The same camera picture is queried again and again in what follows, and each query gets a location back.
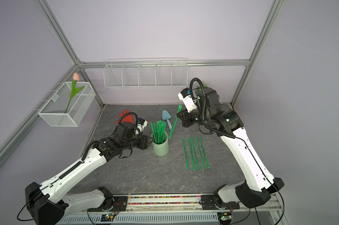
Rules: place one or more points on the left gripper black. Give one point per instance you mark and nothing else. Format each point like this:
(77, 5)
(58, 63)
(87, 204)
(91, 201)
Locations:
(144, 139)

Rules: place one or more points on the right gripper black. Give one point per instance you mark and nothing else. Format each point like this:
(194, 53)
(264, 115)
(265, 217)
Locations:
(185, 116)

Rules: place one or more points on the green straw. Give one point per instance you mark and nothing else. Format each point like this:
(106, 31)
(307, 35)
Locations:
(199, 150)
(185, 154)
(192, 154)
(204, 152)
(174, 123)

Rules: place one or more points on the light green metal cup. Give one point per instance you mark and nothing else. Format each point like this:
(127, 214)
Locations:
(163, 148)

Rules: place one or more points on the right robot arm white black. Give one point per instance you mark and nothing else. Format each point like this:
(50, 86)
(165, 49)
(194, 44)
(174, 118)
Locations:
(259, 183)

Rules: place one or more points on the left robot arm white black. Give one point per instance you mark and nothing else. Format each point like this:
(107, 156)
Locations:
(49, 201)

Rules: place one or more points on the bundle of green wrapped straws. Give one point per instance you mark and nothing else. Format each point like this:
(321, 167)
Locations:
(158, 131)

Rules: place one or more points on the red work glove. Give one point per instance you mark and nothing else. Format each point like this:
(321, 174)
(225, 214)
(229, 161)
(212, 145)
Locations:
(128, 118)

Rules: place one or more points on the green plant in black pot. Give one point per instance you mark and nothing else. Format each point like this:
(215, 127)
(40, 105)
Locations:
(206, 87)

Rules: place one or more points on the light blue garden trowel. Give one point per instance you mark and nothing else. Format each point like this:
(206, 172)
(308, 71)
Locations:
(166, 117)

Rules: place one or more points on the white mesh side basket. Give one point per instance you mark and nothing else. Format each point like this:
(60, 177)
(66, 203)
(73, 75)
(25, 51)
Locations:
(53, 110)

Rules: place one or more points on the pink artificial tulip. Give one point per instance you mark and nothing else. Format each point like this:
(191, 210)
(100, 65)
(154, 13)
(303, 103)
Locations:
(74, 89)

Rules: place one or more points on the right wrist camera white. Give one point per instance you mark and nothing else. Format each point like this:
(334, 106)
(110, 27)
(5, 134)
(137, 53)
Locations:
(188, 101)

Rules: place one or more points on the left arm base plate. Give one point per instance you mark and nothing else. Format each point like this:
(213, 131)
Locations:
(118, 204)

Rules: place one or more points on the white wire wall shelf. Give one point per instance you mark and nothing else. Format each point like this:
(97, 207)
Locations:
(145, 73)

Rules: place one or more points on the aluminium front rail frame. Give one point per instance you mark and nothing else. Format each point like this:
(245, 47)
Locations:
(268, 214)

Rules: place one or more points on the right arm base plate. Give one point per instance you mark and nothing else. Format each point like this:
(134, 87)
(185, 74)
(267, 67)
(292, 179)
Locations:
(212, 202)

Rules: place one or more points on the white vented cable duct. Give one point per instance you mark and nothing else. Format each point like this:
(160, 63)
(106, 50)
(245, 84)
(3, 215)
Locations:
(139, 218)

